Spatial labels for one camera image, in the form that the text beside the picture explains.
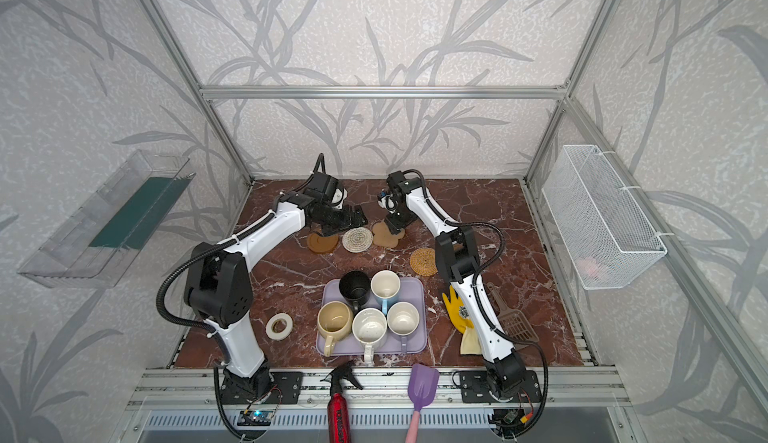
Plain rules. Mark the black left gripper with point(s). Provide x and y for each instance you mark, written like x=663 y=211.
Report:
x=339 y=221

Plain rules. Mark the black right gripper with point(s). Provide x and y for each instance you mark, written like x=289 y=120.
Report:
x=397 y=218

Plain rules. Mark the cork flower-shaped coaster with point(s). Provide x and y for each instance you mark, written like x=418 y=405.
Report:
x=383 y=237

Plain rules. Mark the small round wooden coaster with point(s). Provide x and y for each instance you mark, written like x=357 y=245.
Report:
x=322 y=244

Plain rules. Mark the colourful woven round coaster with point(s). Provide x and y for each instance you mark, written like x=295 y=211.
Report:
x=357 y=240

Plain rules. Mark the woven rattan round coaster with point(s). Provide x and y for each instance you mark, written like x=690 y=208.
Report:
x=423 y=262

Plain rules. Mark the black mug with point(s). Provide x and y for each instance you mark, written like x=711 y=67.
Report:
x=354 y=288

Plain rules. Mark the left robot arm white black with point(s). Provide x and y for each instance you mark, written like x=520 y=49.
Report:
x=212 y=290

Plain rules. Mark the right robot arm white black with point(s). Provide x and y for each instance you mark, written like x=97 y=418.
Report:
x=407 y=199

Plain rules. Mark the light blue mug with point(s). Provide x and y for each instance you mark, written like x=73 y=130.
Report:
x=385 y=287

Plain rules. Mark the lilac plastic tray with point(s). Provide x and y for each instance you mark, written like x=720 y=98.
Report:
x=412 y=291

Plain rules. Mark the lilac mug white inside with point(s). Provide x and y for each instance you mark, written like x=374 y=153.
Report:
x=403 y=320

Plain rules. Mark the beige mug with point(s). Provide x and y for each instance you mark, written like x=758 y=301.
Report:
x=334 y=321

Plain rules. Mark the white mug front centre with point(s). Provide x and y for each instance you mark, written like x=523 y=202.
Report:
x=370 y=328

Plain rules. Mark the white tape roll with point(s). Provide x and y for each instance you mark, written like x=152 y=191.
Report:
x=279 y=326

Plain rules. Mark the yellow black work glove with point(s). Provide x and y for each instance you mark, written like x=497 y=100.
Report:
x=460 y=319

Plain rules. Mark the brown plastic litter scoop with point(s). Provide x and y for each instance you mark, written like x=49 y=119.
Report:
x=513 y=321

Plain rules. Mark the purple plastic scoop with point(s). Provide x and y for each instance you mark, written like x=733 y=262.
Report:
x=422 y=389

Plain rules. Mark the red spray bottle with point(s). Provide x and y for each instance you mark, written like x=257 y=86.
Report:
x=339 y=424

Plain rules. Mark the green circuit board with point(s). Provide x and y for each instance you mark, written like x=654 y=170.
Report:
x=254 y=418

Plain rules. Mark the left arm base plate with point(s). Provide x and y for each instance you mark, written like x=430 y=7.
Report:
x=285 y=386

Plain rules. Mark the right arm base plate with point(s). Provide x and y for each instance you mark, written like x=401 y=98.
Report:
x=474 y=388

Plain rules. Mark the white wire mesh basket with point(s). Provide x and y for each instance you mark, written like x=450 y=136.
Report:
x=608 y=237

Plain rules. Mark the clear plastic wall shelf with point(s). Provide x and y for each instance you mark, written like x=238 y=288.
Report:
x=96 y=245

